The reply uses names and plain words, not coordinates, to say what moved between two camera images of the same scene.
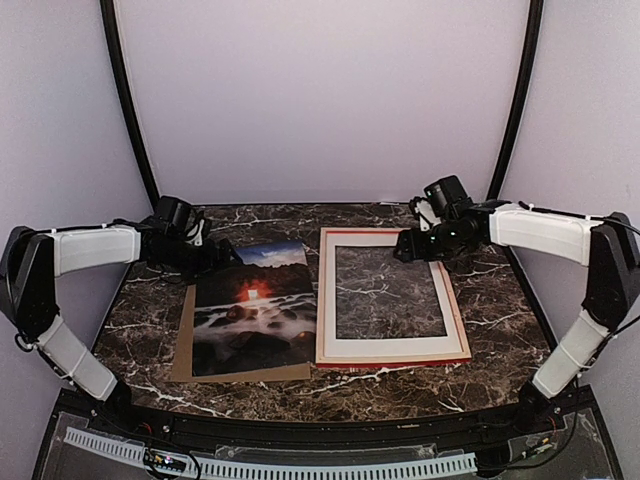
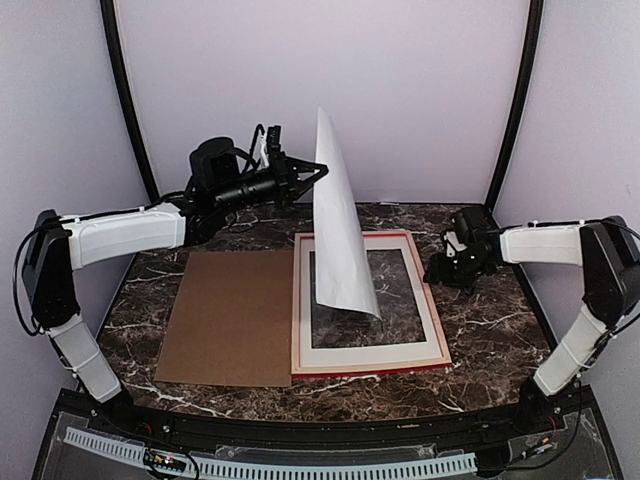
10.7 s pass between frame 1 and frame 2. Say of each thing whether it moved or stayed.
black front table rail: stayed
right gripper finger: moved
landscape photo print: moved
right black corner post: stayed
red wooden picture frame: moved
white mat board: moved
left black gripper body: moved
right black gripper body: moved
